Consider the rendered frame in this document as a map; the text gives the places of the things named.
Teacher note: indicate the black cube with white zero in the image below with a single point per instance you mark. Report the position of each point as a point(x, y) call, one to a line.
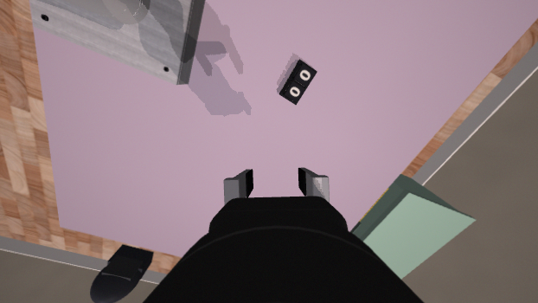
point(304, 75)
point(294, 91)

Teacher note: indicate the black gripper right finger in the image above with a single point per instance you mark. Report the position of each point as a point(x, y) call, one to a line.
point(312, 184)

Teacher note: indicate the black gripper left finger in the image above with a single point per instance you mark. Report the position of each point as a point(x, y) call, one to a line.
point(238, 186)

